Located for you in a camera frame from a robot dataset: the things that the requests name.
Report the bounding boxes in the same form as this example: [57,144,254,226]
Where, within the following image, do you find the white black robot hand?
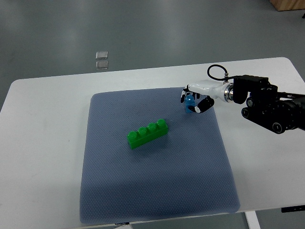
[181,80,233,114]

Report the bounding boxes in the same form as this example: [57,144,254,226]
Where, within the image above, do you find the small blue block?
[184,94,195,113]

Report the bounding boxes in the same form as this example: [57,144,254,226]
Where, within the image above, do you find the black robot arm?
[224,75,305,134]

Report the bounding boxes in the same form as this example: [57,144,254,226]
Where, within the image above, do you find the green four-stud block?
[127,119,168,149]

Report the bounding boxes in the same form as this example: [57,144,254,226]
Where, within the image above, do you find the blue-grey fabric mat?
[80,88,240,224]

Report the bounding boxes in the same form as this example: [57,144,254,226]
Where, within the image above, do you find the wooden box corner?
[269,0,305,11]

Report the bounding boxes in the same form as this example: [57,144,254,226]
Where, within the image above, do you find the upper metal floor plate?
[95,51,108,60]

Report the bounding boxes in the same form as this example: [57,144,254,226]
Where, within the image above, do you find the white table leg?
[245,211,261,229]

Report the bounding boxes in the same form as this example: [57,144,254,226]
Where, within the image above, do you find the black table control panel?
[281,205,305,213]

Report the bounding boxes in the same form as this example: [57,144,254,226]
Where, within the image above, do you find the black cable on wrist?
[207,64,230,84]

